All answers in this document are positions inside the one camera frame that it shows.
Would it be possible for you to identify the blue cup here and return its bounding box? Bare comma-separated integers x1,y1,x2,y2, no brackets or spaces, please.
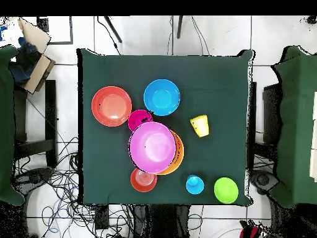
186,174,205,196

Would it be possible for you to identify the green bowl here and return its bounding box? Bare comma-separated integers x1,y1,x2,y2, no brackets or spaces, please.
214,177,240,205

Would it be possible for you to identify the small red-orange bowl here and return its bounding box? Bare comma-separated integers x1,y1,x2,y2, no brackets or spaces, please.
130,167,158,193

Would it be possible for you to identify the black stool frame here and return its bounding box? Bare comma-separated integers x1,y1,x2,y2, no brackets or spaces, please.
13,79,58,168

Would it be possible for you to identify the black cabinet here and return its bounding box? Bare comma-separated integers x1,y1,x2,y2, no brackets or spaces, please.
262,83,282,144

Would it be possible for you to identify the dark green tablecloth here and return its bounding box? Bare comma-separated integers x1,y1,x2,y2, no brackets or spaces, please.
77,48,254,206

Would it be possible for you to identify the grey pedestal foot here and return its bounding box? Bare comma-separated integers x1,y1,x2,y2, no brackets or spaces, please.
249,169,280,195

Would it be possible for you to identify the large magenta bowl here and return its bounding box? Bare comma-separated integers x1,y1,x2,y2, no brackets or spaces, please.
128,121,177,174

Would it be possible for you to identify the blue bowl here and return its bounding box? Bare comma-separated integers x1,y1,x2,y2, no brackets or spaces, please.
143,79,181,117

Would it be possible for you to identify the yellow cup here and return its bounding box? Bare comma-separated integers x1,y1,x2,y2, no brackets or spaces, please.
194,125,211,138
189,114,209,128

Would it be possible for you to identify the large orange bowl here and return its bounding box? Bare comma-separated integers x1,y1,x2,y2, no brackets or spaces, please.
155,130,185,176

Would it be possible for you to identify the black tripod leg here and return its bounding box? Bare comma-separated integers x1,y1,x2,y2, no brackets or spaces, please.
176,15,185,40
103,15,123,43

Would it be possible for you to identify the small crimson bowl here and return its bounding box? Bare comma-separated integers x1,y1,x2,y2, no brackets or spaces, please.
128,109,154,133

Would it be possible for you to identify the wide red-orange bowl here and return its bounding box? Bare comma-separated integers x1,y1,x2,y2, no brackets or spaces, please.
91,86,132,128

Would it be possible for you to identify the dark blue cloth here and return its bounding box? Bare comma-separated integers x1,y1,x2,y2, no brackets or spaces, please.
9,37,41,85

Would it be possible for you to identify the dark green side cloth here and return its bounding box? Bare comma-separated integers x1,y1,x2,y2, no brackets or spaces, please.
0,45,25,206
271,45,317,209

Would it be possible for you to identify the cardboard box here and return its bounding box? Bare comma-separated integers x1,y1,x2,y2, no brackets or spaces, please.
9,17,56,95

